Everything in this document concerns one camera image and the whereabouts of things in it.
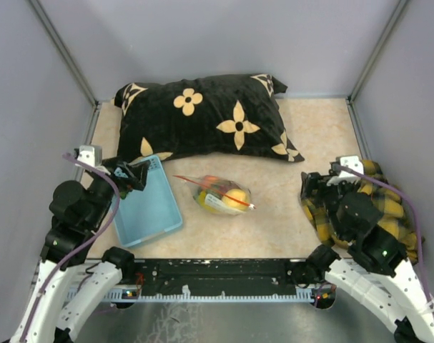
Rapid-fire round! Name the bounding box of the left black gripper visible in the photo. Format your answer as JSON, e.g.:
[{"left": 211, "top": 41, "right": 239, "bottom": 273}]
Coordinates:
[{"left": 86, "top": 156, "right": 149, "bottom": 228}]

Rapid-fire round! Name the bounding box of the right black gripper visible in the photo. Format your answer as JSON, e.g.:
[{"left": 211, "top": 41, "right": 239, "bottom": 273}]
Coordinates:
[{"left": 300, "top": 168, "right": 353, "bottom": 239}]

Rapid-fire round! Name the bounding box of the red strawberry bunch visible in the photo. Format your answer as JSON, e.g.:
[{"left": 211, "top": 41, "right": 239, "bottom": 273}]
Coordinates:
[{"left": 203, "top": 175, "right": 236, "bottom": 193}]

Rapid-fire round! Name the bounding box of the clear zip top bag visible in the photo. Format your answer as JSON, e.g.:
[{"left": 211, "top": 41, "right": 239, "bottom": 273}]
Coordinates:
[{"left": 174, "top": 175, "right": 256, "bottom": 216}]

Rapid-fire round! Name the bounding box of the black flower pattern pillow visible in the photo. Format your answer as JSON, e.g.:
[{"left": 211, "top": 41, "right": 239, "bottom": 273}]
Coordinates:
[{"left": 114, "top": 74, "right": 304, "bottom": 163}]

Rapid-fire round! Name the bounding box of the yellow star fruit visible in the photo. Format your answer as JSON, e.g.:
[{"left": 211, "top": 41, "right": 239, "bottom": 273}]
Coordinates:
[{"left": 195, "top": 191, "right": 220, "bottom": 214}]

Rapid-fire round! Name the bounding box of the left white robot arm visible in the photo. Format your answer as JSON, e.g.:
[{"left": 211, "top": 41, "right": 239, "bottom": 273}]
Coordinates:
[{"left": 9, "top": 154, "right": 150, "bottom": 342}]

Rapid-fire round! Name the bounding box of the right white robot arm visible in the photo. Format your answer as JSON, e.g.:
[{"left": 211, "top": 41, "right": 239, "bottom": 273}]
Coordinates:
[{"left": 300, "top": 166, "right": 434, "bottom": 342}]

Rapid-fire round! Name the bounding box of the light blue plastic basket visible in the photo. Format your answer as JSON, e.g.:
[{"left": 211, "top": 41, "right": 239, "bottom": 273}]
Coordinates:
[{"left": 113, "top": 155, "right": 183, "bottom": 248}]

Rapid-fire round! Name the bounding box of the yellow black plaid cloth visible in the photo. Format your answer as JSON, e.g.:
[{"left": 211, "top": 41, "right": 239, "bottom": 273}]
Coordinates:
[{"left": 300, "top": 172, "right": 418, "bottom": 265}]

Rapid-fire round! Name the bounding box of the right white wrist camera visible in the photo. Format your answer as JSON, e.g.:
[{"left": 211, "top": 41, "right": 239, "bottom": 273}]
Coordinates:
[{"left": 327, "top": 155, "right": 364, "bottom": 186}]

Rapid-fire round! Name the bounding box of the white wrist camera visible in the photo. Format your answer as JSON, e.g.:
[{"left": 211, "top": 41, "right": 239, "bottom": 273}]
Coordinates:
[
  {"left": 327, "top": 155, "right": 364, "bottom": 186},
  {"left": 74, "top": 145, "right": 102, "bottom": 172}
]

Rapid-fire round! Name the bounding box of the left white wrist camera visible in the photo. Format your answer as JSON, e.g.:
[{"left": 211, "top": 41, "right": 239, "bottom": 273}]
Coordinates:
[{"left": 74, "top": 145, "right": 102, "bottom": 172}]

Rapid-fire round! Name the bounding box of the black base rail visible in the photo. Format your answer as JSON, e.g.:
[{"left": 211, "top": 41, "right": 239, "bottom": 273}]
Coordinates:
[{"left": 102, "top": 259, "right": 337, "bottom": 309}]

